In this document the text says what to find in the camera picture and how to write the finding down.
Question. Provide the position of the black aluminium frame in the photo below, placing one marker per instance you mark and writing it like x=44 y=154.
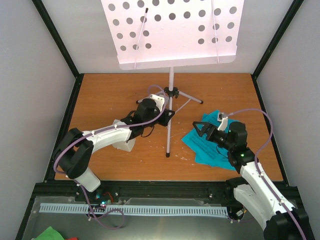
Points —
x=51 y=188

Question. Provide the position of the white metronome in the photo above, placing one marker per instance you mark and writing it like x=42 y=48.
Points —
x=120 y=135

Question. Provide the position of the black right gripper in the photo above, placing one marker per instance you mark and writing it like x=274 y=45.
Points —
x=207 y=125

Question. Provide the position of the green paper sheet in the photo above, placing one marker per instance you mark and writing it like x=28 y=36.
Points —
x=49 y=234

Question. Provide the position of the light blue cable duct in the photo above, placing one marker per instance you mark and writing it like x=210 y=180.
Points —
x=136 y=210

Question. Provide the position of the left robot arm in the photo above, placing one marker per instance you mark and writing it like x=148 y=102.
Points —
x=73 y=154

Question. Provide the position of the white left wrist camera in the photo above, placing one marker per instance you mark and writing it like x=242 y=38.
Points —
x=159 y=100

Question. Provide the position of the red paper piece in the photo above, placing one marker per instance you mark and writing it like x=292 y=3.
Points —
x=72 y=238

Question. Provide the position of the white tripod music stand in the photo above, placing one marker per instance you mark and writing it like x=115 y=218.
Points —
x=149 y=34

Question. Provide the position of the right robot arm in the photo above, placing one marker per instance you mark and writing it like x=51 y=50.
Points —
x=277 y=216

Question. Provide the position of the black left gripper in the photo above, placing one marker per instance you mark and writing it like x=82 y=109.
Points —
x=164 y=121

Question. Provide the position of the blue sheet music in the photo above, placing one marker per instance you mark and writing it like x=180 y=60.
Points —
x=208 y=153
x=190 y=140

